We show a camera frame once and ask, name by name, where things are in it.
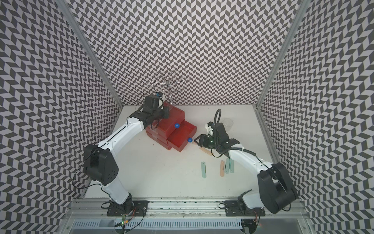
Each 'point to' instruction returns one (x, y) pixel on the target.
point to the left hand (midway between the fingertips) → (168, 112)
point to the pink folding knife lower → (222, 168)
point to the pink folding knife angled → (207, 151)
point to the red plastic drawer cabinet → (159, 132)
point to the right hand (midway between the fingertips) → (197, 143)
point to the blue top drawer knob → (177, 125)
